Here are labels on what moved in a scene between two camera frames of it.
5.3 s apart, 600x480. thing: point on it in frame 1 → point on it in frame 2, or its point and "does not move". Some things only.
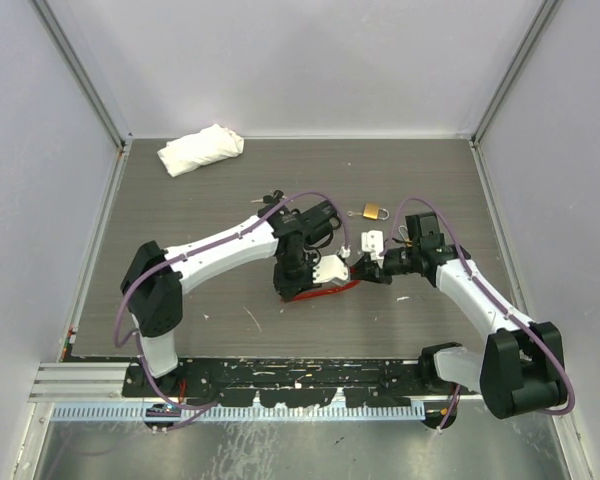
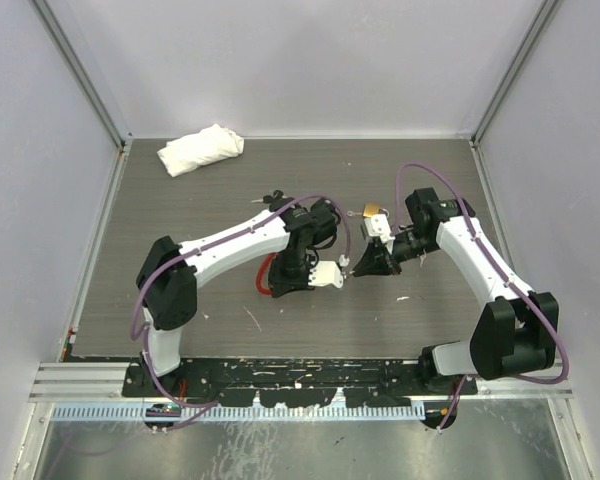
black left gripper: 288,287 does not move
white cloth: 211,145 does not move
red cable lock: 324,292 → 260,278
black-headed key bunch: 274,199 does not move
